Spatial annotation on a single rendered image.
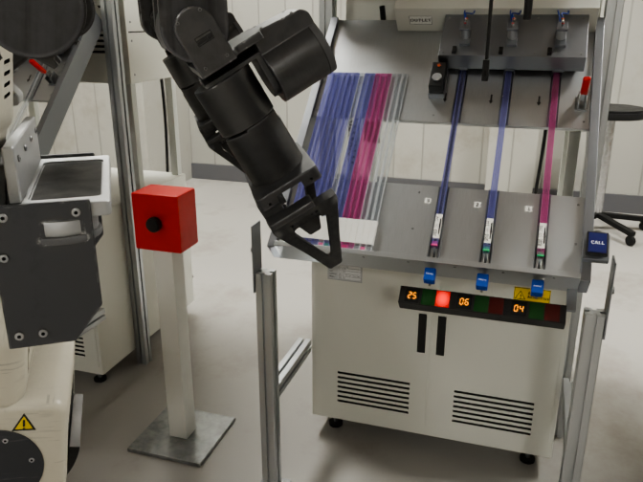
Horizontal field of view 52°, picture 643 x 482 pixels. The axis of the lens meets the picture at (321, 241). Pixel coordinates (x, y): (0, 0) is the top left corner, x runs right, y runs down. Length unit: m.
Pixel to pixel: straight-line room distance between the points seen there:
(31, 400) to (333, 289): 1.16
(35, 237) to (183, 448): 1.41
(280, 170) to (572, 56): 1.15
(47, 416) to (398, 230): 0.89
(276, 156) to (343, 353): 1.37
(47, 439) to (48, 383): 0.07
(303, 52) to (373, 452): 1.57
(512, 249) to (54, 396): 0.97
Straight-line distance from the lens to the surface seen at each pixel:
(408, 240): 1.47
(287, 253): 1.53
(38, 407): 0.85
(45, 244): 0.74
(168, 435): 2.14
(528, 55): 1.68
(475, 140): 4.59
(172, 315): 1.91
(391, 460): 2.02
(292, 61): 0.61
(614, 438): 2.28
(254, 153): 0.62
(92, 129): 4.94
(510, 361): 1.86
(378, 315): 1.86
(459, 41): 1.70
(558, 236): 1.47
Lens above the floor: 1.23
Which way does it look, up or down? 19 degrees down
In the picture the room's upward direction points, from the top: straight up
